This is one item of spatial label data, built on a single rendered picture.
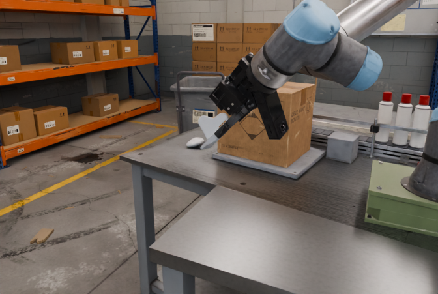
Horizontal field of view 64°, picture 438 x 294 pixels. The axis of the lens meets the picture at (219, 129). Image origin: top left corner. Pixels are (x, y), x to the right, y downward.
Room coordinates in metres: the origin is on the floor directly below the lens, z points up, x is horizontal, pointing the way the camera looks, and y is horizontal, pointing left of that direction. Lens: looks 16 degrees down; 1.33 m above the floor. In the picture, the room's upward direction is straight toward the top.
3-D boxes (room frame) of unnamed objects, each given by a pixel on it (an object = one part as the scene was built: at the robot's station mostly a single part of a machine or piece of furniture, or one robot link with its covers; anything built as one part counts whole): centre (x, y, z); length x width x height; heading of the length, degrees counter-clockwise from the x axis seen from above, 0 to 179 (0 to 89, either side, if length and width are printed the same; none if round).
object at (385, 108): (1.37, -0.67, 0.98); 0.05 x 0.05 x 0.20
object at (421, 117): (1.30, -0.78, 0.98); 0.05 x 0.05 x 0.20
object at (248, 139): (1.34, -0.18, 0.99); 0.30 x 0.24 x 0.27; 56
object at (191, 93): (3.57, 0.12, 0.48); 0.89 x 0.63 x 0.96; 174
